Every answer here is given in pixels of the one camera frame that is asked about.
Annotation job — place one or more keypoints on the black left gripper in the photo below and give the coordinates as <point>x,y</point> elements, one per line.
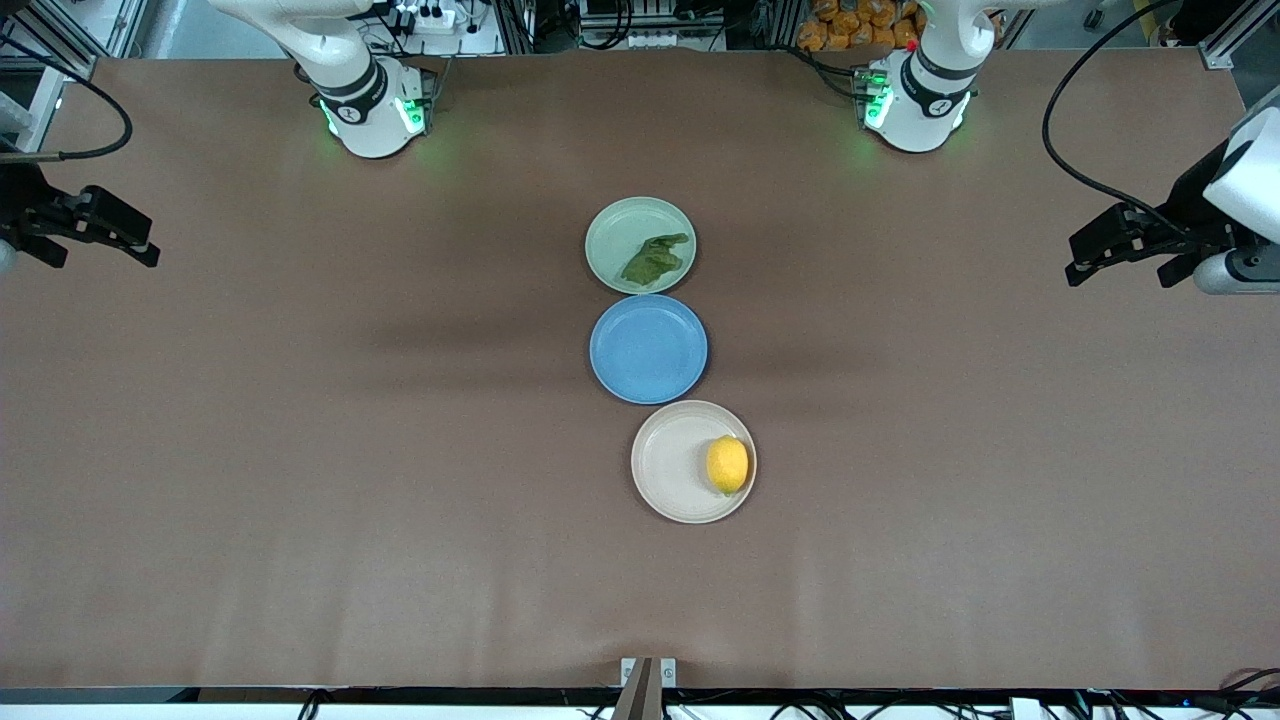
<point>1197,203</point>

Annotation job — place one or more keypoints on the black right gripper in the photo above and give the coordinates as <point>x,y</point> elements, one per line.
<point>22,208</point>

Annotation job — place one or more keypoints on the yellow lemon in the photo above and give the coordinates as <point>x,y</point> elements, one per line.
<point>727,465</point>

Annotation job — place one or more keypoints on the green lettuce leaf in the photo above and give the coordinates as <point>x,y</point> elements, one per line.
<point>652,262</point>

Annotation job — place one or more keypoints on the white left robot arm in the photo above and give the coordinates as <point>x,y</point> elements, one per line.
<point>920,110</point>

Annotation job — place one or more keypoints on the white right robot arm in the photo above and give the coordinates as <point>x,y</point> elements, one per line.
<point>365,120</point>

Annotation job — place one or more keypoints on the orange toy fruit pile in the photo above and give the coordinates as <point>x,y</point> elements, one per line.
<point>840,25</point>

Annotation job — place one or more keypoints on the white power strip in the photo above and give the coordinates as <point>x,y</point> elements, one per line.
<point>440,22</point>

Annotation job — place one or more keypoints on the small white box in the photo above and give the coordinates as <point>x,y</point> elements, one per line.
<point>1027,709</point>

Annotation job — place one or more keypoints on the blue plate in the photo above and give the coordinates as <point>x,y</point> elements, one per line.
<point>648,350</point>

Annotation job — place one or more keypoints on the beige plate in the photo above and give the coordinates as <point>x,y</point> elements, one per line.
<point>670,465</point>

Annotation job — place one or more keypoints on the light green plate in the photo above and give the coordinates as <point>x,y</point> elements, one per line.
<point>620,235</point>

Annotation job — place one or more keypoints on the black equipment rack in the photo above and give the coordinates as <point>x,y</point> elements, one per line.
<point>650,20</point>

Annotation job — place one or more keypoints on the aluminium frame profile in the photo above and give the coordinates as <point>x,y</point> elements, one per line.
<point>70,45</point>
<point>1225,45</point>

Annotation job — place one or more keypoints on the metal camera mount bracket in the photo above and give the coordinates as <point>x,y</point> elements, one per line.
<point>645,690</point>

